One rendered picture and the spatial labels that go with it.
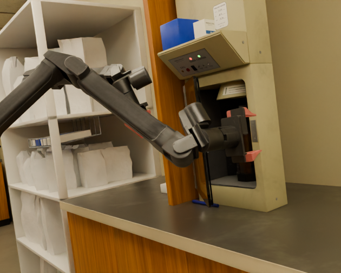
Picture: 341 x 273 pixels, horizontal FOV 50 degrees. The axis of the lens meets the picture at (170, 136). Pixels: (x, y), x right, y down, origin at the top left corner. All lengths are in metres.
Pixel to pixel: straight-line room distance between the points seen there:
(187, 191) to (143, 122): 0.60
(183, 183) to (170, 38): 0.55
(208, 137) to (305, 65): 0.79
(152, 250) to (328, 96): 0.87
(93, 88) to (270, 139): 0.59
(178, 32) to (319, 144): 0.72
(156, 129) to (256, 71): 0.44
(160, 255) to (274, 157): 0.49
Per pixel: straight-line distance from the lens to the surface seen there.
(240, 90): 1.26
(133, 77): 1.23
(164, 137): 0.88
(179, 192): 1.44
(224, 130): 0.92
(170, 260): 1.21
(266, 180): 1.21
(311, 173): 1.62
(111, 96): 0.98
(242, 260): 0.92
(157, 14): 1.46
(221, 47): 1.16
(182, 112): 0.93
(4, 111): 1.07
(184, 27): 1.29
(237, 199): 1.29
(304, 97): 1.59
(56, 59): 1.08
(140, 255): 1.36
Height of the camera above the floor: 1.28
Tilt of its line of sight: 3 degrees down
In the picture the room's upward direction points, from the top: 7 degrees counter-clockwise
